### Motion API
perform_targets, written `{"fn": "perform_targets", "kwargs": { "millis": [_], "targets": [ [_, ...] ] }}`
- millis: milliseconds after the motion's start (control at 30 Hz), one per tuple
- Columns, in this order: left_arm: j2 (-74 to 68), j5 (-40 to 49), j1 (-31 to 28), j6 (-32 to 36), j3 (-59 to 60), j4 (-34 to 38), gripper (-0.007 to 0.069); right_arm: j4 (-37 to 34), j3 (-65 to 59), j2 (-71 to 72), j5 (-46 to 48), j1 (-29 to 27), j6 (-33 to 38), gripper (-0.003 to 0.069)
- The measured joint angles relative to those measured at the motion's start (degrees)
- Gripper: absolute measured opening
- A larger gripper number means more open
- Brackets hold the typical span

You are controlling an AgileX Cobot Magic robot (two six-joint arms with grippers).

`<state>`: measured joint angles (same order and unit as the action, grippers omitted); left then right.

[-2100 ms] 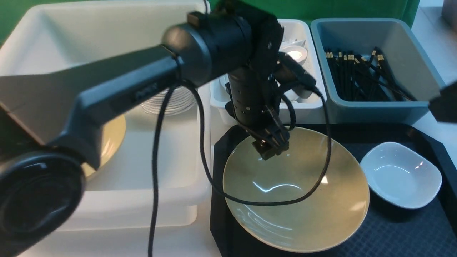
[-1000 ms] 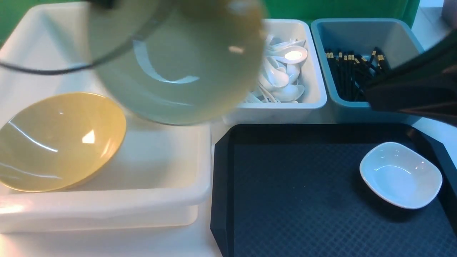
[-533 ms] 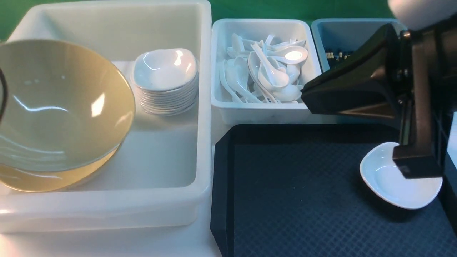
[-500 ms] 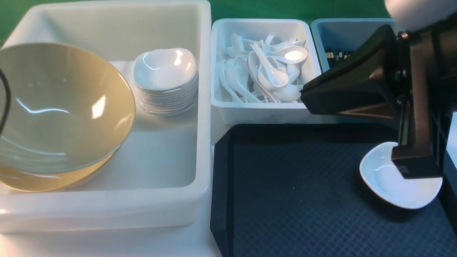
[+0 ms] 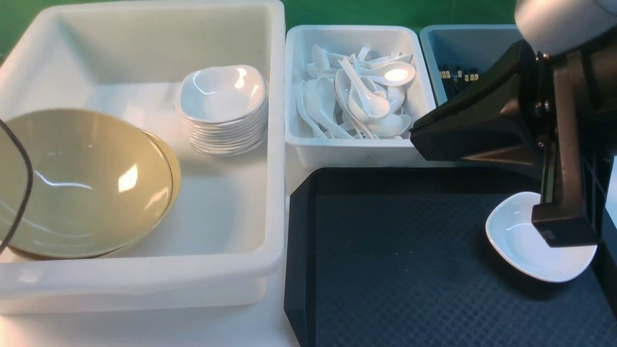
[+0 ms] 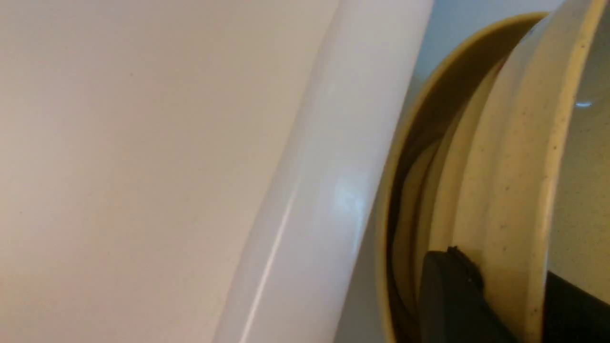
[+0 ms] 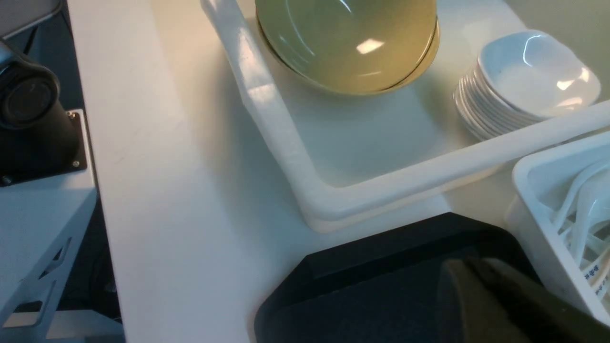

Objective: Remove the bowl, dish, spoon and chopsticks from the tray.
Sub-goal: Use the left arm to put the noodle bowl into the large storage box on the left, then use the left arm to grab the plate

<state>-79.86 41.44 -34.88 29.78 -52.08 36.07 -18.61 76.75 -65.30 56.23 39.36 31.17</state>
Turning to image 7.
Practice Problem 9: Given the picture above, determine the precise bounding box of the stack of white saucers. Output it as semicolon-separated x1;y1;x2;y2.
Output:
452;61;544;141

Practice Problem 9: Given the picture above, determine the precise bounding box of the yellow noodle bowl in tub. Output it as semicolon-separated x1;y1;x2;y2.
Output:
255;0;439;96

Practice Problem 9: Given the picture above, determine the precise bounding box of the pile of white soup spoons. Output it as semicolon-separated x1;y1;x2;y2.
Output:
553;159;609;300

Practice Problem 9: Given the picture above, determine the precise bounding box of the black serving tray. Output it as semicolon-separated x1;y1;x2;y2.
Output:
254;212;544;343

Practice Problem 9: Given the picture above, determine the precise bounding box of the white spoon bin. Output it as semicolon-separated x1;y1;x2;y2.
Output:
505;132;610;325

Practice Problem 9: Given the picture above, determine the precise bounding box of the large white plastic tub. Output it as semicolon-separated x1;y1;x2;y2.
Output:
201;0;609;233

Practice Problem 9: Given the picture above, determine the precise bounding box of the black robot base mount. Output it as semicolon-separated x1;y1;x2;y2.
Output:
0;40;89;187

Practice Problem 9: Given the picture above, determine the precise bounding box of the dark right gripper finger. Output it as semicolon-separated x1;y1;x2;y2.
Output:
437;258;610;343

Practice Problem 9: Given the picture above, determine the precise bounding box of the white metal frame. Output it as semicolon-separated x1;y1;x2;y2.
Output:
0;109;124;343

